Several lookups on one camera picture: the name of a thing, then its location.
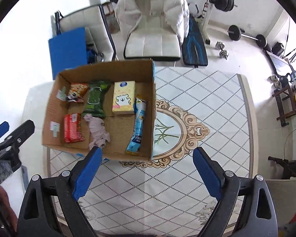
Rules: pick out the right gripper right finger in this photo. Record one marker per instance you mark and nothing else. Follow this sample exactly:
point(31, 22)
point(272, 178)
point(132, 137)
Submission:
point(257, 215)

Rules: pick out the blue foam board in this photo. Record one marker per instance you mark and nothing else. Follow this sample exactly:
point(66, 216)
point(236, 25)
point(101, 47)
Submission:
point(67, 51)

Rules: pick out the white chair at left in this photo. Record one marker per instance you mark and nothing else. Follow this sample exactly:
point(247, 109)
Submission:
point(97, 33)

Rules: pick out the dark wooden chair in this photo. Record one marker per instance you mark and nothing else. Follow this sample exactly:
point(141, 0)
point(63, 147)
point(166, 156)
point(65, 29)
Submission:
point(286, 104)

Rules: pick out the red snack bag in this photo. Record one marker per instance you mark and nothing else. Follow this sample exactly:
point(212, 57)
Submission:
point(72, 128)

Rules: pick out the blue black weight bench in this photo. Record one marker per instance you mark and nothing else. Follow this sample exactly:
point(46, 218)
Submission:
point(193, 48)

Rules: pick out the yellow Vinda tissue pack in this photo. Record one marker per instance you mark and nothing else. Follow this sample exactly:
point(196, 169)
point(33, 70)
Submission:
point(123, 98)

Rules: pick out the white cushioned chair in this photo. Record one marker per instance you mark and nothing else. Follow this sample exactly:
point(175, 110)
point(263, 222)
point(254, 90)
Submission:
point(152, 38)

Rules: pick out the brown cardboard box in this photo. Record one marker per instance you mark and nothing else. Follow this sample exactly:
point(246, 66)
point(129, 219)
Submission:
point(120, 127)

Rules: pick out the green snack bag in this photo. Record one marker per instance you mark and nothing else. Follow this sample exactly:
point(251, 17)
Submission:
point(96, 95)

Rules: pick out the blue wipes pack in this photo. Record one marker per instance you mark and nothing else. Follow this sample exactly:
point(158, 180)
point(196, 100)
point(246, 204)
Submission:
point(134, 145)

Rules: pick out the white down jacket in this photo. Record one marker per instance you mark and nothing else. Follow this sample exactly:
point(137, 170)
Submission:
point(130, 12)

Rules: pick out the black floor barbell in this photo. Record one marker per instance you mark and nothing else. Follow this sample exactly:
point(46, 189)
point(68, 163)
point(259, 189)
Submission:
point(235, 34)

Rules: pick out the orange cartoon snack bag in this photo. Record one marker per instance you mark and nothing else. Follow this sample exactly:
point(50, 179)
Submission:
point(77, 92)

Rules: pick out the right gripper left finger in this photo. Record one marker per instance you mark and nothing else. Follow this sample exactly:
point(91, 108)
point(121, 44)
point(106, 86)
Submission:
point(37, 215)

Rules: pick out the white squat rack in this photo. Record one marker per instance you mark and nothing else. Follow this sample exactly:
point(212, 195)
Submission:
point(204, 20)

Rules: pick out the patterned tablecloth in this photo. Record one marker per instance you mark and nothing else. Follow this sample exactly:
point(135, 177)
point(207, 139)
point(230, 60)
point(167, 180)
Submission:
point(166, 196)

